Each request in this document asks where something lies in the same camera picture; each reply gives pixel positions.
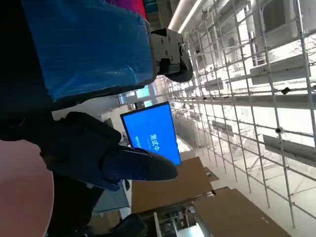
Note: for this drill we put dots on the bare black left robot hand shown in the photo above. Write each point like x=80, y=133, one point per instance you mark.
x=74, y=49

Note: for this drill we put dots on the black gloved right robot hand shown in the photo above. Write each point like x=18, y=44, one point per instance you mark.
x=71, y=209

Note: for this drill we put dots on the pink bowl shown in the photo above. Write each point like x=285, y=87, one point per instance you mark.
x=22, y=197

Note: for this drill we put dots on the brown cardboard panel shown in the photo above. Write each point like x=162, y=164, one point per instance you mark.
x=234, y=217
x=168, y=187

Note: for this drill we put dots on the blue monitor screen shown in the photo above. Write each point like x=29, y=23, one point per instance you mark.
x=153, y=128

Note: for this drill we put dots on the ceiling light strip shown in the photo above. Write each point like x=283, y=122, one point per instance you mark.
x=185, y=17

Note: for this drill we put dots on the white ceiling air conditioner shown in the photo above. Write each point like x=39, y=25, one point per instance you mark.
x=279, y=19

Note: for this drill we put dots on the white metal truss frame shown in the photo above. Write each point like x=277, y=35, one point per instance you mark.
x=276, y=101

